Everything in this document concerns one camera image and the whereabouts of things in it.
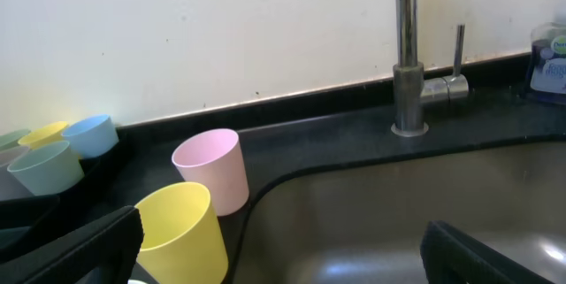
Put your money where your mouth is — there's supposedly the yellow cup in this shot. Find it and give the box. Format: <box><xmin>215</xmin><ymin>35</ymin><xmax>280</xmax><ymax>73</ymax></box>
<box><xmin>17</xmin><ymin>120</ymin><xmax>70</xmax><ymax>151</ymax></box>
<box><xmin>134</xmin><ymin>181</ymin><xmax>230</xmax><ymax>284</ymax></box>

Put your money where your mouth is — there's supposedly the green cup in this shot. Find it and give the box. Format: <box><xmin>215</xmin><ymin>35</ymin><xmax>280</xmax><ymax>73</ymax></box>
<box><xmin>0</xmin><ymin>128</ymin><xmax>31</xmax><ymax>151</ymax></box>
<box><xmin>6</xmin><ymin>140</ymin><xmax>85</xmax><ymax>197</ymax></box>

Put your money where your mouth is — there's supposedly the blue cup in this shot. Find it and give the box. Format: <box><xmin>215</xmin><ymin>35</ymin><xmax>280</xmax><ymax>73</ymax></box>
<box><xmin>60</xmin><ymin>114</ymin><xmax>120</xmax><ymax>160</ymax></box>

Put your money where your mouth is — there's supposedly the grey cup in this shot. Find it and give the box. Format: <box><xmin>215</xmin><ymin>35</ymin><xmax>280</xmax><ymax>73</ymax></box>
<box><xmin>0</xmin><ymin>145</ymin><xmax>34</xmax><ymax>201</ymax></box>

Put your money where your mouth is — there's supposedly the steel sink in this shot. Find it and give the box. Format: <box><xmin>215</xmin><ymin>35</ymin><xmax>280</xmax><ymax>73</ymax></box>
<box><xmin>229</xmin><ymin>140</ymin><xmax>566</xmax><ymax>284</ymax></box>

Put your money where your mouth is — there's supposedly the blue soap bottle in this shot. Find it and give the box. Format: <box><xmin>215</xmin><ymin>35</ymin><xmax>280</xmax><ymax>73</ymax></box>
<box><xmin>524</xmin><ymin>21</ymin><xmax>566</xmax><ymax>106</ymax></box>

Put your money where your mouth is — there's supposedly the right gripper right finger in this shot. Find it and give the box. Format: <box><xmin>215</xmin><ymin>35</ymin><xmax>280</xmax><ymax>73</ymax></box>
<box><xmin>419</xmin><ymin>219</ymin><xmax>558</xmax><ymax>284</ymax></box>

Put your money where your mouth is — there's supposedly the steel tap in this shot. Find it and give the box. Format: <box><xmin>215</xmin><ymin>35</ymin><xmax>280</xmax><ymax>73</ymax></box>
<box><xmin>390</xmin><ymin>0</ymin><xmax>470</xmax><ymax>138</ymax></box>

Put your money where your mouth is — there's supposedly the pink cup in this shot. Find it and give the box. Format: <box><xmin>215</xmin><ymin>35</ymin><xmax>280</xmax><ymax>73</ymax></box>
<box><xmin>171</xmin><ymin>127</ymin><xmax>250</xmax><ymax>218</ymax></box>

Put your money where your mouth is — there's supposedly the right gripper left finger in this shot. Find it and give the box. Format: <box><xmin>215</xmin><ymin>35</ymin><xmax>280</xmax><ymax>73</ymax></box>
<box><xmin>0</xmin><ymin>205</ymin><xmax>145</xmax><ymax>284</ymax></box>

